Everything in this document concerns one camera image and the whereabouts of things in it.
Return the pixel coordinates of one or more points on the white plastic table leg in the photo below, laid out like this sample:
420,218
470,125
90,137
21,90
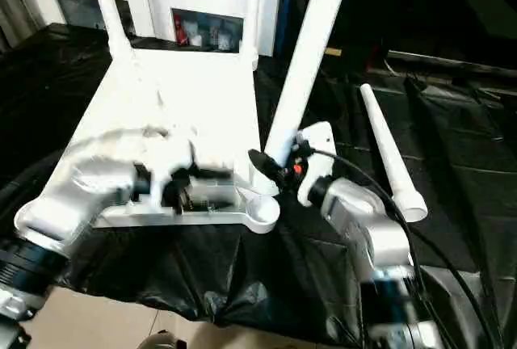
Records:
111,9
392,151
311,50
251,9

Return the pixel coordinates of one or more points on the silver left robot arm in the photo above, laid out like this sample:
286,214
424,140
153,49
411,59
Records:
81,191

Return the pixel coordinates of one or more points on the black mat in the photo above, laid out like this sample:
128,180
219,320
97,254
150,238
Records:
262,276

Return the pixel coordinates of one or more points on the small tan block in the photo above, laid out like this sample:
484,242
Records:
334,51

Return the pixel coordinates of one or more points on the black robot foot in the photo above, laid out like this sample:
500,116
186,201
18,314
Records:
161,341

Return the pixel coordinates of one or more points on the red packet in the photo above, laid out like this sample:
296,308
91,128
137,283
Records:
180,32

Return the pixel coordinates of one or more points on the long black bar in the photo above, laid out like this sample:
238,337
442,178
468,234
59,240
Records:
452,61

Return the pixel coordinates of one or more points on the black backdrop cloth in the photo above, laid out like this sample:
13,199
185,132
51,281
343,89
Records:
424,1

